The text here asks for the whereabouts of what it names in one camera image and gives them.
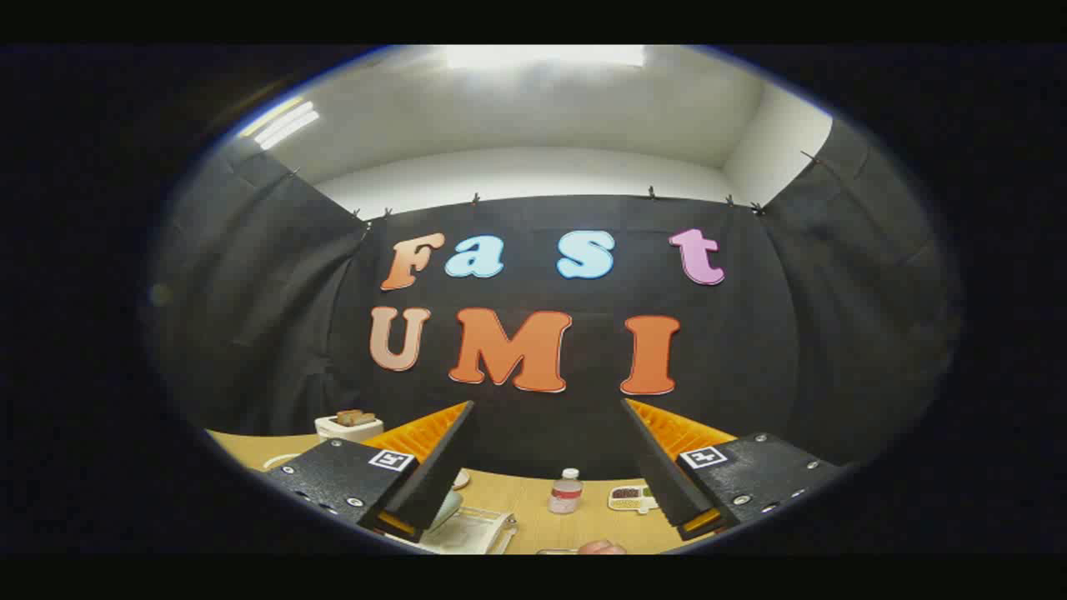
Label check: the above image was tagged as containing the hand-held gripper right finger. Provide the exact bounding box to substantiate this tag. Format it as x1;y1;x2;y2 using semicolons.
619;397;841;543

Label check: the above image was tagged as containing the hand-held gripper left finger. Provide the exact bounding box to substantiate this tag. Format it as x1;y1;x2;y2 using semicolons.
263;400;479;544

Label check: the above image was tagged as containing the pale green plate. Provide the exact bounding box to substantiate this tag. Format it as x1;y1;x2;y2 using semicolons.
428;489;464;532

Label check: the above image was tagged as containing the white wire dish rack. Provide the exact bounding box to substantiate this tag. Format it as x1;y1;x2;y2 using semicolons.
262;453;519;556

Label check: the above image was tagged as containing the white divided bean dish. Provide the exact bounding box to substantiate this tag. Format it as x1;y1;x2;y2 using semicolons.
607;484;660;515

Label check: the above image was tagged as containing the clear plastic bottle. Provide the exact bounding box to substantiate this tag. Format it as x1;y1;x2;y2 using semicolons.
548;467;584;516

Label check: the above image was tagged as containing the cream toaster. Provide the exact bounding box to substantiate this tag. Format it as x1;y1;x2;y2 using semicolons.
314;410;385;443

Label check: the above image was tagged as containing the ceiling light panel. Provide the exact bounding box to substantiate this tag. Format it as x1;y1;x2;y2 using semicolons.
240;98;321;152
444;45;648;70

